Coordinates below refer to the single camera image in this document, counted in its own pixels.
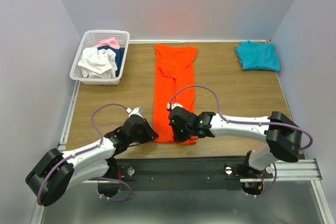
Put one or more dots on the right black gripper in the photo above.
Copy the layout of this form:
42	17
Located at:
177	137

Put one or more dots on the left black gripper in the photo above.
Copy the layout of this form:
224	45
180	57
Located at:
150	134

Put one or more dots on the orange t shirt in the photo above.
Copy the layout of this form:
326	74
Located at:
174	70

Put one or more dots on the teal t shirt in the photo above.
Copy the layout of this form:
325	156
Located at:
257	56

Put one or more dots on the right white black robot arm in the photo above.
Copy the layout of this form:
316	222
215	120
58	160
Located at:
280	135

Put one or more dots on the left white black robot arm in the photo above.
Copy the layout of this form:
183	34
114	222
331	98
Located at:
58	171

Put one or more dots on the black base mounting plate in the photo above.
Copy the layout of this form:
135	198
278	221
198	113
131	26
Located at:
177	174

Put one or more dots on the white crumpled t shirt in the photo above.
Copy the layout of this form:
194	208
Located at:
98	63

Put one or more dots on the navy blue t shirt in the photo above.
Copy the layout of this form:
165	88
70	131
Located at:
119	53

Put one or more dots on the pink t shirt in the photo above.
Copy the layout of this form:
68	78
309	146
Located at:
111	42

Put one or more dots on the white plastic laundry basket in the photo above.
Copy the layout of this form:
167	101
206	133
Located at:
92	38

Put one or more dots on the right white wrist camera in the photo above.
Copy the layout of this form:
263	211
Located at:
171	106

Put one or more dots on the aluminium extrusion frame rail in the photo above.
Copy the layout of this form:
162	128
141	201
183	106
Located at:
304	170

